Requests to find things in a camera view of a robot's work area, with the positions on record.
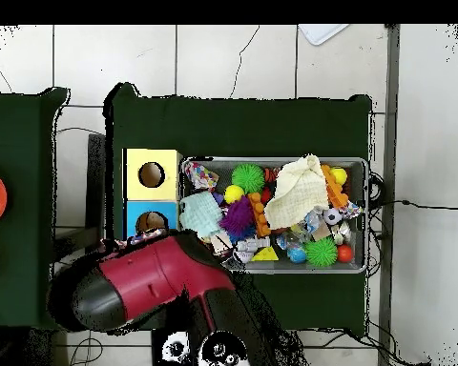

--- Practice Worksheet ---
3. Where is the cream knitted cloth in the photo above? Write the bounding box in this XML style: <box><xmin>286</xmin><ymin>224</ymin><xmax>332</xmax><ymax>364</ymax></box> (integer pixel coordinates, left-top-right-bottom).
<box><xmin>263</xmin><ymin>152</ymin><xmax>330</xmax><ymax>231</ymax></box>

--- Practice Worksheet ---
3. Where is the mint green knitted cloth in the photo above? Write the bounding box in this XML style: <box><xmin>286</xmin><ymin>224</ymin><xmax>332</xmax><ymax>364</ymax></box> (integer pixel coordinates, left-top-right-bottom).
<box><xmin>178</xmin><ymin>190</ymin><xmax>224</xmax><ymax>239</ymax></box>

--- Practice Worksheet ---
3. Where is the white tray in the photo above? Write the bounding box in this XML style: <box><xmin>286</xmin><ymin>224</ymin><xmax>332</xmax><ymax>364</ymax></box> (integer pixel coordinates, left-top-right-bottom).
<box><xmin>297</xmin><ymin>24</ymin><xmax>350</xmax><ymax>47</ymax></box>

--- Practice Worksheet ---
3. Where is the silver wire mesh bin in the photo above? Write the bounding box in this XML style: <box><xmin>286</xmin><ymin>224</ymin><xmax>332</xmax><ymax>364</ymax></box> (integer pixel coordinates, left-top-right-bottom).
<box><xmin>180</xmin><ymin>155</ymin><xmax>369</xmax><ymax>275</ymax></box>

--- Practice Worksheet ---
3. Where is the orange toy building brick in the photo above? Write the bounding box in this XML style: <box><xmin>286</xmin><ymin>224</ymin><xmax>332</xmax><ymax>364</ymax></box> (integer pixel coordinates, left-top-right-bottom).
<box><xmin>320</xmin><ymin>163</ymin><xmax>350</xmax><ymax>210</ymax></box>
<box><xmin>246</xmin><ymin>192</ymin><xmax>272</xmax><ymax>238</ymax></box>

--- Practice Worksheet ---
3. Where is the dark green table cloth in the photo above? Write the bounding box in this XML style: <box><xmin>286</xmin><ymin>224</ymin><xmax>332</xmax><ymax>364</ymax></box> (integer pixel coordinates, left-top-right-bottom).
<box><xmin>104</xmin><ymin>83</ymin><xmax>373</xmax><ymax>338</ymax></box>
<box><xmin>0</xmin><ymin>87</ymin><xmax>72</xmax><ymax>333</ymax></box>

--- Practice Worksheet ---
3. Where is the purple spiky rubber toy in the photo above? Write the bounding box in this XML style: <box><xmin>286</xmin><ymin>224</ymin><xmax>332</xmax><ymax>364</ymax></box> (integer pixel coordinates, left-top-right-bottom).
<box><xmin>219</xmin><ymin>195</ymin><xmax>257</xmax><ymax>243</ymax></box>

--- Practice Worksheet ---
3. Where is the green spiky rubber ball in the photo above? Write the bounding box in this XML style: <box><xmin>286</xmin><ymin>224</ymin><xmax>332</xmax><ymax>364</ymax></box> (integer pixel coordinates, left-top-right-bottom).
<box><xmin>231</xmin><ymin>163</ymin><xmax>266</xmax><ymax>195</ymax></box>
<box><xmin>303</xmin><ymin>236</ymin><xmax>339</xmax><ymax>267</ymax></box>

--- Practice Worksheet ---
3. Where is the yellow plastic ball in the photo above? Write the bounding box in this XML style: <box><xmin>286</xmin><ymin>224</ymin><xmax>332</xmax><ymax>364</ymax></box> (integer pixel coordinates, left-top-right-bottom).
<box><xmin>222</xmin><ymin>184</ymin><xmax>246</xmax><ymax>205</ymax></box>

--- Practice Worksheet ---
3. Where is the wooden box with three holes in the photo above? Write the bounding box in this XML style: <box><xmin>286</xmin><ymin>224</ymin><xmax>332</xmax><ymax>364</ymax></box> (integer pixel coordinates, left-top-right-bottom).
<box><xmin>122</xmin><ymin>148</ymin><xmax>184</xmax><ymax>241</ymax></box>

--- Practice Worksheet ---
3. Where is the thin black cable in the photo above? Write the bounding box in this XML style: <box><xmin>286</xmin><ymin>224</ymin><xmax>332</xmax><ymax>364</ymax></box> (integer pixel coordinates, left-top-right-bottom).
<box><xmin>367</xmin><ymin>198</ymin><xmax>458</xmax><ymax>212</ymax></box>

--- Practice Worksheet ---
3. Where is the grey metal bar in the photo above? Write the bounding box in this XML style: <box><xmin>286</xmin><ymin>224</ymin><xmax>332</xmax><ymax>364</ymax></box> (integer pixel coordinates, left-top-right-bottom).
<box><xmin>377</xmin><ymin>24</ymin><xmax>401</xmax><ymax>366</ymax></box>

